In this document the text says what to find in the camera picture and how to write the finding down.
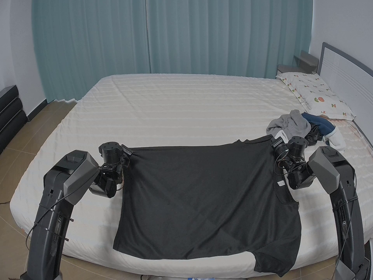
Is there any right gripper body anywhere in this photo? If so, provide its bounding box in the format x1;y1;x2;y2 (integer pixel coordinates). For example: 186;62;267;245
270;137;292;158

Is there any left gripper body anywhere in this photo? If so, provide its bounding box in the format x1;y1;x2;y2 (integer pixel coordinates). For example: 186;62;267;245
118;143;134;169

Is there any black T-shirt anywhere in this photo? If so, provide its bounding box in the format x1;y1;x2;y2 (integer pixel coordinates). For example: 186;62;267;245
113;136;302;277

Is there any pile of clothes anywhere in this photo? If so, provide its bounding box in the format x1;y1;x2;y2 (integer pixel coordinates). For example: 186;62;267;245
266;110;347;155

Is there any white printed pillow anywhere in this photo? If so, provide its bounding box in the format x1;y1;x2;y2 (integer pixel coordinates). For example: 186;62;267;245
275;72;357;121

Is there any bed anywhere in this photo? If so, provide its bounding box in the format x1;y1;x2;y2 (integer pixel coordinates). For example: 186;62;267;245
10;42;373;277

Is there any grey bedside table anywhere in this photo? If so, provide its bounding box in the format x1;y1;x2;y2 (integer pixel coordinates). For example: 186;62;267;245
277;50;319;75

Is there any blue-green curtain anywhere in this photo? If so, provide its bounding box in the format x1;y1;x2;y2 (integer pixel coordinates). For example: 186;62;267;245
32;0;152;103
147;0;314;78

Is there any black chest of drawers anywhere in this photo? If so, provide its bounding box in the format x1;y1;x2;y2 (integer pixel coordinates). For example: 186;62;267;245
0;85;28;154

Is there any black cable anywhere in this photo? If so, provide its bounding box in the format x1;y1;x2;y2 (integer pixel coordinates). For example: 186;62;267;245
26;172;98;246
338;166;359;263

